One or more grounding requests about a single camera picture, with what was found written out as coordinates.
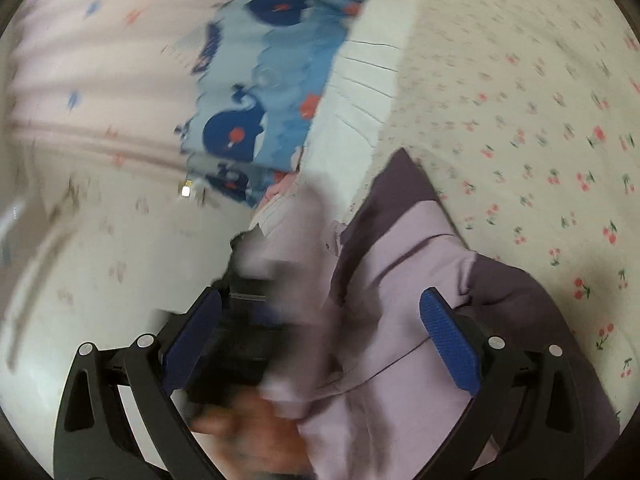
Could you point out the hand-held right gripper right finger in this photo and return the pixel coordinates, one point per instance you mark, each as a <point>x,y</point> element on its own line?
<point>450,342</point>

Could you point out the white pleated cloth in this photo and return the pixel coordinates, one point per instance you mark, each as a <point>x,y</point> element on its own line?
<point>350,110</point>

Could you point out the blue whale print blanket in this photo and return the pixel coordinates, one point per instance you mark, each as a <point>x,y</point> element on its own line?
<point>280,75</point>

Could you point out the person's left hand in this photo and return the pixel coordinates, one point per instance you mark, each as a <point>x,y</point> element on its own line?
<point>250,435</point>

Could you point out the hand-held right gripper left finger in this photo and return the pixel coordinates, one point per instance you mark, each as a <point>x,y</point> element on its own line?
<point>195,340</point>

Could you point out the cherry print bed sheet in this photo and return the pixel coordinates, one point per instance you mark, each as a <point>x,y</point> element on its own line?
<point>525,135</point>

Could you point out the pink printed curtain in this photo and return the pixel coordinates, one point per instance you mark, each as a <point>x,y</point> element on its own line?
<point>100,60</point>

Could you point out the two-tone purple jacket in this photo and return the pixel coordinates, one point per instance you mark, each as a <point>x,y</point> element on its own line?
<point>390,310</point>

